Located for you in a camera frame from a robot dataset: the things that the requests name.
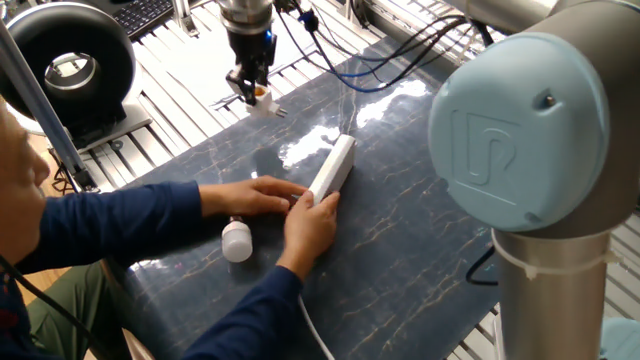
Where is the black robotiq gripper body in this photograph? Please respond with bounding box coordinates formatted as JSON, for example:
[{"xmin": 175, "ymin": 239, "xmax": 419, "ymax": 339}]
[{"xmin": 228, "ymin": 29, "xmax": 278, "ymax": 84}]

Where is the white plug-in bulb holder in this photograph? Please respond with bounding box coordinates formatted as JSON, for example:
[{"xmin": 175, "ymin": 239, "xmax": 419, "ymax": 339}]
[{"xmin": 243, "ymin": 83, "xmax": 290, "ymax": 120}]

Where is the white power strip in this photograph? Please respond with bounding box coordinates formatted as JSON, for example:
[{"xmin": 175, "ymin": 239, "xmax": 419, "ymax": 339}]
[{"xmin": 289, "ymin": 133, "xmax": 357, "ymax": 207}]

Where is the white LED bulb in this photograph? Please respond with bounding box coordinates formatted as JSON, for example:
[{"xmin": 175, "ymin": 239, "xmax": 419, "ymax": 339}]
[{"xmin": 221, "ymin": 215, "xmax": 254, "ymax": 264}]

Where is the navy sleeved left forearm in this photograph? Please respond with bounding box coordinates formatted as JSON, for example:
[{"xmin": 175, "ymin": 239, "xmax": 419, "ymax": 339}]
[{"xmin": 14, "ymin": 180, "xmax": 219, "ymax": 275}]

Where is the navy sleeved right forearm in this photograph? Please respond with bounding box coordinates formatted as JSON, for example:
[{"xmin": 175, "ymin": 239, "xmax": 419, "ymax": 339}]
[{"xmin": 182, "ymin": 252, "xmax": 306, "ymax": 360}]

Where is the person's left hand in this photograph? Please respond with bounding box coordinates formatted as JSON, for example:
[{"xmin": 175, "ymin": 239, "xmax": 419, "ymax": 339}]
[{"xmin": 213, "ymin": 174, "xmax": 309, "ymax": 219}]

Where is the person's right hand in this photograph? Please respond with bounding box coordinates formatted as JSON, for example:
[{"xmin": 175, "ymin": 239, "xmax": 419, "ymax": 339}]
[{"xmin": 283, "ymin": 189, "xmax": 342, "ymax": 275}]

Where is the black computer keyboard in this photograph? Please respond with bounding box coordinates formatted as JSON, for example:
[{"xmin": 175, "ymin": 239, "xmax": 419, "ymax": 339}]
[{"xmin": 112, "ymin": 0, "xmax": 176, "ymax": 39}]

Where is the dark marble pattern mat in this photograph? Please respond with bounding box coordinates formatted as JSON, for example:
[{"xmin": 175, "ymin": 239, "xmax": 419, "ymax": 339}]
[{"xmin": 97, "ymin": 34, "xmax": 501, "ymax": 360}]

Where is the slanted aluminium pole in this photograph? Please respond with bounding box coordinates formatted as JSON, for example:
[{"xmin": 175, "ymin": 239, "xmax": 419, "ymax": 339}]
[{"xmin": 0, "ymin": 19, "xmax": 100, "ymax": 193}]

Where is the green trousered leg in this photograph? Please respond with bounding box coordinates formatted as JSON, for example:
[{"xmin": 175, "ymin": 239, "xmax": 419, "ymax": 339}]
[{"xmin": 27, "ymin": 262, "xmax": 131, "ymax": 360}]

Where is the black cable clamp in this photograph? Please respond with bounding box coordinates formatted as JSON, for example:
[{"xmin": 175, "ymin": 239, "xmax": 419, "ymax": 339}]
[{"xmin": 298, "ymin": 9, "xmax": 320, "ymax": 34}]

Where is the short aluminium bracket post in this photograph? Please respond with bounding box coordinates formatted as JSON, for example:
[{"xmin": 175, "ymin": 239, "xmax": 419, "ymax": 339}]
[{"xmin": 172, "ymin": 0, "xmax": 200, "ymax": 38}]

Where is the dark blue robot cable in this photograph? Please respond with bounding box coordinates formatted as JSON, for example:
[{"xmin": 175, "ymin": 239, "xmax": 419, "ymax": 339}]
[{"xmin": 277, "ymin": 9, "xmax": 451, "ymax": 95}]

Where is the grey device base plate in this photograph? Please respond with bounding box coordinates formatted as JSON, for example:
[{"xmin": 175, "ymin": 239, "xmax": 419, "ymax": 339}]
[{"xmin": 47, "ymin": 97, "xmax": 154, "ymax": 154}]

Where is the black round ring device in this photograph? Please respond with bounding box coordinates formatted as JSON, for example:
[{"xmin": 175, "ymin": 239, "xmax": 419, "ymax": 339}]
[{"xmin": 0, "ymin": 2, "xmax": 137, "ymax": 139}]

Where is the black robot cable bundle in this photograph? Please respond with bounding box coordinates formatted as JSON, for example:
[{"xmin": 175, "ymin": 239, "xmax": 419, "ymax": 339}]
[{"xmin": 274, "ymin": 0, "xmax": 496, "ymax": 95}]

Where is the white power strip cable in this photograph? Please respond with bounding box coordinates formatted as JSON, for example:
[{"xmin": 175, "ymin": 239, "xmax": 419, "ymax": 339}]
[{"xmin": 298, "ymin": 294, "xmax": 336, "ymax": 360}]

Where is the black cable with metal plug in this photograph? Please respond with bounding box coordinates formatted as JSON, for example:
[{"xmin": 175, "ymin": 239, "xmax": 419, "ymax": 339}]
[{"xmin": 465, "ymin": 244, "xmax": 500, "ymax": 287}]

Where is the thin black cord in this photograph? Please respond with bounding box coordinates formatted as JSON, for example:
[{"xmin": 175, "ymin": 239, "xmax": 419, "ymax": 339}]
[{"xmin": 0, "ymin": 254, "xmax": 109, "ymax": 360}]

